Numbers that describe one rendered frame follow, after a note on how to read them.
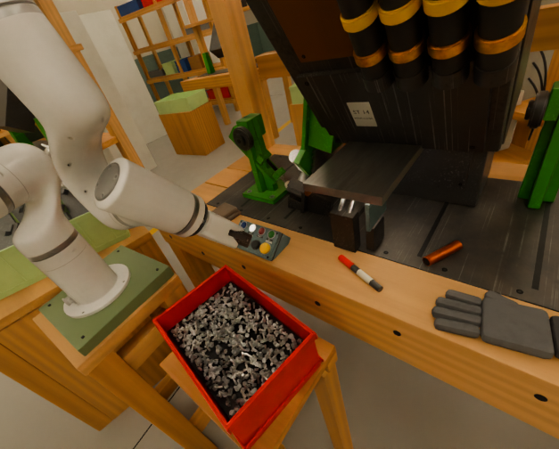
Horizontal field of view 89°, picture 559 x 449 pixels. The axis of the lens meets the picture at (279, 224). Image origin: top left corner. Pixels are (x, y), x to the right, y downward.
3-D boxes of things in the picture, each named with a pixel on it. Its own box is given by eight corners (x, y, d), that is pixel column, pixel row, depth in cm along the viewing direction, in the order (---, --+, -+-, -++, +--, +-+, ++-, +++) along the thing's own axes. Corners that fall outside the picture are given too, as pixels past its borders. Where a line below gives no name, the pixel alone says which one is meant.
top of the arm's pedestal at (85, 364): (86, 377, 70) (76, 369, 67) (41, 326, 87) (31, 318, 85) (183, 282, 89) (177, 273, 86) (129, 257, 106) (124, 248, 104)
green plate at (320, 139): (326, 172, 74) (336, 89, 59) (299, 162, 78) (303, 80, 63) (347, 153, 80) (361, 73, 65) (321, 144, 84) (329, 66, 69)
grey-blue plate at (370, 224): (373, 253, 68) (371, 206, 60) (365, 251, 70) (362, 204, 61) (388, 230, 74) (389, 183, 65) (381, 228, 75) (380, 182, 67)
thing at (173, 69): (237, 111, 574) (192, -37, 441) (160, 117, 704) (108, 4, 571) (251, 102, 608) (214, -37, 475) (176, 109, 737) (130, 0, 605)
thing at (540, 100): (538, 134, 60) (549, 97, 55) (519, 134, 62) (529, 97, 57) (540, 120, 64) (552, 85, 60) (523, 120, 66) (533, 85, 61)
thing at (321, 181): (382, 212, 48) (382, 197, 47) (304, 196, 58) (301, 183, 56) (446, 123, 70) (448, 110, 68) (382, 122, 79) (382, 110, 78)
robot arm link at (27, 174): (18, 259, 71) (-77, 177, 57) (78, 214, 84) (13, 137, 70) (46, 263, 66) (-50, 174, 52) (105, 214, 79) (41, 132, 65)
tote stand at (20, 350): (99, 431, 138) (-44, 345, 92) (80, 361, 174) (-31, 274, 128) (215, 333, 168) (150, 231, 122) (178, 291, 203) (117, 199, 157)
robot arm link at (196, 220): (156, 226, 54) (169, 231, 57) (183, 239, 49) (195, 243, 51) (174, 186, 55) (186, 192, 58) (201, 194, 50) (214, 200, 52)
